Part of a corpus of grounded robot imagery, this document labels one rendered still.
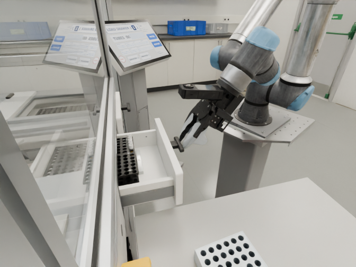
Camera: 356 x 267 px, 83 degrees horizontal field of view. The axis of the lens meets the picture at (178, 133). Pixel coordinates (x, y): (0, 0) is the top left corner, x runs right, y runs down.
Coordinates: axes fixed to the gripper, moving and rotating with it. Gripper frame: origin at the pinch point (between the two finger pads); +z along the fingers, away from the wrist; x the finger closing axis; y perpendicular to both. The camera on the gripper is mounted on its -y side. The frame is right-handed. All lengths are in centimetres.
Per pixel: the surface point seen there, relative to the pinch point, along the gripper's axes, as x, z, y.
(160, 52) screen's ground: 100, -15, 7
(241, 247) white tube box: -27.0, 6.4, 11.5
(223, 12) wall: 386, -142, 145
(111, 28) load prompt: 88, -10, -28
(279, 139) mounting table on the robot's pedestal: 12, -15, 49
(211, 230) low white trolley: -19.4, 11.5, 10.8
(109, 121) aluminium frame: 3.3, 4.9, -20.0
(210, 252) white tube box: -25.2, 11.9, 7.5
